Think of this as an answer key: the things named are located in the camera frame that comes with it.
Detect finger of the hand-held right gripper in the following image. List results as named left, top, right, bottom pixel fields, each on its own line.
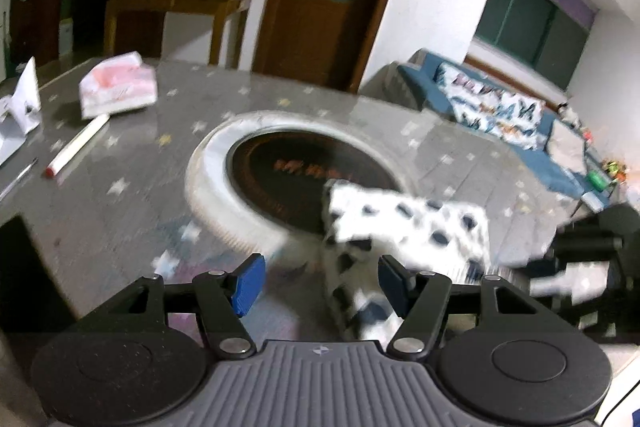
left=547, top=231, right=626, bottom=267
left=595, top=203, right=640, bottom=238

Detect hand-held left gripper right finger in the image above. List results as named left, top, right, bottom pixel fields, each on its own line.
left=378, top=255, right=558, bottom=360

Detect white polka dot shorts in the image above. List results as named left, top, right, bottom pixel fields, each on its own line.
left=320, top=179, right=608, bottom=343

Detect white marker pen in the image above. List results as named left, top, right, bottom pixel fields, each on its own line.
left=46, top=113, right=110, bottom=178

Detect round induction cooktop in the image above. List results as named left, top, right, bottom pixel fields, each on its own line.
left=185, top=109, right=413, bottom=253

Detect folded white paper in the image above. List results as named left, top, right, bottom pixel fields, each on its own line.
left=0, top=57, right=42, bottom=168

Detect butterfly print cushion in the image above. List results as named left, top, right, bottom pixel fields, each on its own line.
left=434, top=61, right=547, bottom=151

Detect black and white plush toy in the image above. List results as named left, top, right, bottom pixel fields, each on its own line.
left=557, top=102, right=581, bottom=128

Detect thin metal pen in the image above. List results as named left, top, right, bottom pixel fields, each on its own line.
left=0, top=157, right=39, bottom=202

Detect dark object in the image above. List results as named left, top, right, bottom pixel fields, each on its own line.
left=0, top=214, right=78, bottom=335

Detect brown wooden door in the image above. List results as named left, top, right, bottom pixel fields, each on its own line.
left=252, top=0, right=418, bottom=94

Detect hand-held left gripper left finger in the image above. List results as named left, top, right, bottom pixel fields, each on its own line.
left=82, top=253, right=267, bottom=360

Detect pink tissue pack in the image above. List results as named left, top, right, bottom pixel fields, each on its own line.
left=79, top=52, right=158, bottom=118

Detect beige pillow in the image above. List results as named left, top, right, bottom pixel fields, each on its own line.
left=547, top=119, right=593, bottom=172

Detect green framed window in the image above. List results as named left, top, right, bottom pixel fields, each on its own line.
left=474, top=0, right=593, bottom=90

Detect blue sofa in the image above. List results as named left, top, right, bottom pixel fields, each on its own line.
left=360, top=48, right=631, bottom=212

